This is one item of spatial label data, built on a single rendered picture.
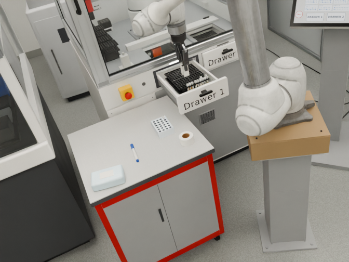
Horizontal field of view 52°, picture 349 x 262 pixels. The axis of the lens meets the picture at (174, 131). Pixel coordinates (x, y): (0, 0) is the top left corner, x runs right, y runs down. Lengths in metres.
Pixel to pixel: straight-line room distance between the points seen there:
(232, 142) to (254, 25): 1.48
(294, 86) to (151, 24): 0.64
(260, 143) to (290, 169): 0.30
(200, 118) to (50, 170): 0.99
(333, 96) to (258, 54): 1.37
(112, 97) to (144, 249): 0.84
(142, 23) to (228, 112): 1.12
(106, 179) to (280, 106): 0.80
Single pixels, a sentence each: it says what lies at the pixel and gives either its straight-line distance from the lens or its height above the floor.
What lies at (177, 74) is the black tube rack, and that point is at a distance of 2.05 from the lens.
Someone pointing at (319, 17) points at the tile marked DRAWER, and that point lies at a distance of 2.29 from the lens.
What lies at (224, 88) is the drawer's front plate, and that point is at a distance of 1.91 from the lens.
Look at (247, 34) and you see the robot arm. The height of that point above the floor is 1.36.
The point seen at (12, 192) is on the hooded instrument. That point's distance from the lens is 2.07.
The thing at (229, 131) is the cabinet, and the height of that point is 0.27.
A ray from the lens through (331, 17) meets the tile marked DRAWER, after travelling 2.28.
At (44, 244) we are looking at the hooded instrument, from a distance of 2.37.
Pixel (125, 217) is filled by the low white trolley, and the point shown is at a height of 0.57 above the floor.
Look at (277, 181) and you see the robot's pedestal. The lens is 1.86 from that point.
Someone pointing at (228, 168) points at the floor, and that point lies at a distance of 2.68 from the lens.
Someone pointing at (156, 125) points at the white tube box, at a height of 0.79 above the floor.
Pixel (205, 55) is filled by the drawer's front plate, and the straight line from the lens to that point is 2.17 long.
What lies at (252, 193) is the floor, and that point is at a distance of 2.51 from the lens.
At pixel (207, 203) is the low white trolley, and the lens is 1.96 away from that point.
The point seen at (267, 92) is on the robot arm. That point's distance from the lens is 1.36.
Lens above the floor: 1.89
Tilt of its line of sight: 37 degrees down
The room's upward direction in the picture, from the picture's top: 13 degrees counter-clockwise
